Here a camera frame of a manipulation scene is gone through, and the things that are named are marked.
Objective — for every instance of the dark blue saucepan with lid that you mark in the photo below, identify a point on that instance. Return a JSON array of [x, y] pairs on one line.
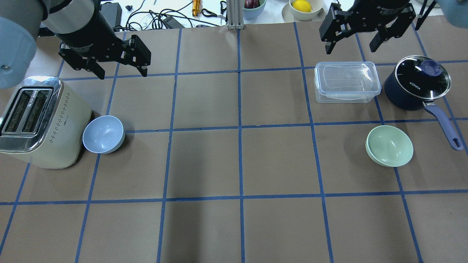
[[415, 83]]

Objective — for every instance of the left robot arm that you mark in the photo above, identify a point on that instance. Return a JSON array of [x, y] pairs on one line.
[[20, 22]]

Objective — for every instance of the black power adapter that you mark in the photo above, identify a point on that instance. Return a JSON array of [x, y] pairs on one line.
[[112, 12]]

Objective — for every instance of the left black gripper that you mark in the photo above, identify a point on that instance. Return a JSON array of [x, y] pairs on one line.
[[89, 33]]

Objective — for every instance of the clear plastic food container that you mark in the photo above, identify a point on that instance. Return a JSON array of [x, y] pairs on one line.
[[346, 82]]

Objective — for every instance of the blue bowl with fruit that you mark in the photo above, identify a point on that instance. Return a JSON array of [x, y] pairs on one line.
[[253, 8]]

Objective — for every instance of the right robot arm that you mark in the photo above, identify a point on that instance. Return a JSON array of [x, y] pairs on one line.
[[455, 12]]

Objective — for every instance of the bowl with lemon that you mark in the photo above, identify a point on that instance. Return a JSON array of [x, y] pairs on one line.
[[303, 10]]

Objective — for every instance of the cream two-slot toaster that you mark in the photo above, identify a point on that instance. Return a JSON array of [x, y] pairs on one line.
[[44, 122]]

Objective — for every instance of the aluminium frame post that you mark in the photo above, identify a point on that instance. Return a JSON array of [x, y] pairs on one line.
[[235, 14]]

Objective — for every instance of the green bowl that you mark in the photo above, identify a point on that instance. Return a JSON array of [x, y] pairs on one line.
[[388, 146]]

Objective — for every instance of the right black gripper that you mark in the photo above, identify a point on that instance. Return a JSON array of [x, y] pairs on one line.
[[384, 8]]

